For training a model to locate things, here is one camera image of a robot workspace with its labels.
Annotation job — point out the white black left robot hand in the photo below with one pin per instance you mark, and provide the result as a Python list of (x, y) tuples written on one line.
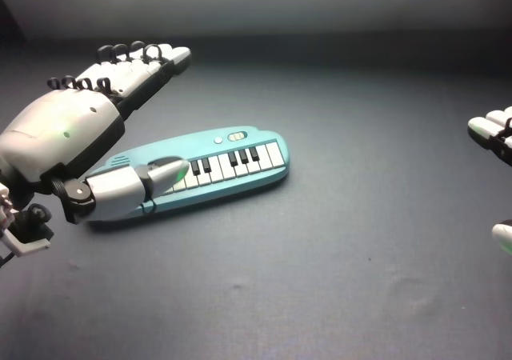
[(60, 128)]

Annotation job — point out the grey table cloth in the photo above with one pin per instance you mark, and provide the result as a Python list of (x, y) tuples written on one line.
[(280, 276)]

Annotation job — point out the teal toy piano keyboard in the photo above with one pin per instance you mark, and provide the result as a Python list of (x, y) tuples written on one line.
[(248, 176)]

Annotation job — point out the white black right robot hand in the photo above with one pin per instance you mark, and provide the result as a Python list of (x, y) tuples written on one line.
[(494, 126)]

